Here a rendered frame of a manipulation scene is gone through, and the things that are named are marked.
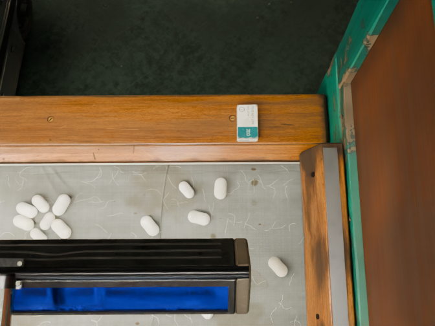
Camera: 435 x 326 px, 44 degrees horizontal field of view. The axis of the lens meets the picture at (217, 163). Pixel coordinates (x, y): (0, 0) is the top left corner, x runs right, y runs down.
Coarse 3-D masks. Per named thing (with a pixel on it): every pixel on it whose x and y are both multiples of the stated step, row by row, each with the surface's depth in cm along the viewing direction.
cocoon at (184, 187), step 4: (180, 184) 91; (184, 184) 91; (188, 184) 91; (180, 188) 91; (184, 188) 91; (188, 188) 91; (192, 188) 91; (184, 192) 91; (188, 192) 90; (192, 192) 91; (188, 196) 91; (192, 196) 91
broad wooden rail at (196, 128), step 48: (0, 96) 95; (48, 96) 94; (96, 96) 94; (144, 96) 94; (192, 96) 94; (240, 96) 94; (288, 96) 94; (0, 144) 92; (48, 144) 92; (96, 144) 92; (144, 144) 92; (192, 144) 92; (240, 144) 92; (288, 144) 92
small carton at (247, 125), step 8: (240, 112) 91; (248, 112) 91; (256, 112) 91; (240, 120) 91; (248, 120) 91; (256, 120) 91; (240, 128) 91; (248, 128) 91; (256, 128) 91; (240, 136) 90; (248, 136) 90; (256, 136) 90
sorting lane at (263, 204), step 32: (0, 192) 92; (32, 192) 92; (64, 192) 92; (96, 192) 92; (128, 192) 92; (160, 192) 92; (256, 192) 92; (288, 192) 92; (0, 224) 91; (96, 224) 91; (128, 224) 91; (160, 224) 91; (192, 224) 91; (224, 224) 91; (256, 224) 91; (288, 224) 91; (256, 256) 90; (288, 256) 90; (256, 288) 88; (288, 288) 88; (32, 320) 87; (64, 320) 87; (96, 320) 87; (128, 320) 87; (160, 320) 87; (192, 320) 87; (224, 320) 87; (256, 320) 87; (288, 320) 87
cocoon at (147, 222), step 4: (144, 216) 90; (148, 216) 90; (140, 220) 90; (144, 220) 89; (148, 220) 89; (152, 220) 90; (144, 224) 89; (148, 224) 89; (152, 224) 89; (156, 224) 89; (144, 228) 89; (148, 228) 89; (152, 228) 89; (156, 228) 89; (148, 232) 89; (152, 232) 89; (156, 232) 89
